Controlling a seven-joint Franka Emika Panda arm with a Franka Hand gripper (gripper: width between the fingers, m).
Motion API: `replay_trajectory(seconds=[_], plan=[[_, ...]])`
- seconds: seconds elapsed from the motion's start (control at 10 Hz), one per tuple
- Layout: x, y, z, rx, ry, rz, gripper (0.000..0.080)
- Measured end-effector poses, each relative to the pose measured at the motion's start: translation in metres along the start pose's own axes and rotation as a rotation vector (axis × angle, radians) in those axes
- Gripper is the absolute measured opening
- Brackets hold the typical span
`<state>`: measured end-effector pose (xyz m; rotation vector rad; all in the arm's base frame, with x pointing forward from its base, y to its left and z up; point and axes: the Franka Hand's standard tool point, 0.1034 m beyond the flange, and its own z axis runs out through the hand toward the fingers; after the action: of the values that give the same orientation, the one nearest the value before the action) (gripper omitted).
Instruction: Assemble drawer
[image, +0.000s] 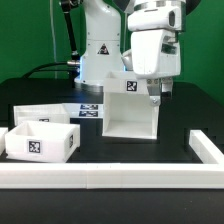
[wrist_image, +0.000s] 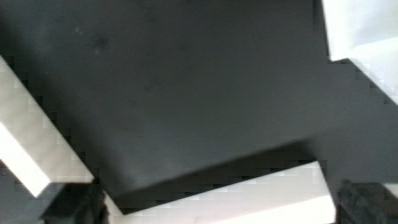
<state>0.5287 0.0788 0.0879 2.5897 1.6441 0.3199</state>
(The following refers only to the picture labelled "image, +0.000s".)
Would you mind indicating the white table boundary frame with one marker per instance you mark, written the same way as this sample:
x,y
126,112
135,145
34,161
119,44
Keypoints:
x,y
209,173

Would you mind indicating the white front drawer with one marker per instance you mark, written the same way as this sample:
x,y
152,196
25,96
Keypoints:
x,y
42,141

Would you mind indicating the white fiducial marker sheet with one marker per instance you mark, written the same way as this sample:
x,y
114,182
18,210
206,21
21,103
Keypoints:
x,y
84,110

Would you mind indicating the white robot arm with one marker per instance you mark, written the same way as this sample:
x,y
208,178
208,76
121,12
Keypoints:
x,y
108,39

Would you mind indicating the white drawer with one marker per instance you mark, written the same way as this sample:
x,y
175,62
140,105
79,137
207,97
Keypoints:
x,y
42,141
55,113

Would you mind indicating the white drawer cabinet box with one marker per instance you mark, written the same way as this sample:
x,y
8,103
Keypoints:
x,y
128,111

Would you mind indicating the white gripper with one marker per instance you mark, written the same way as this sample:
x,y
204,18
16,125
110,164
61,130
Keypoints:
x,y
156,54

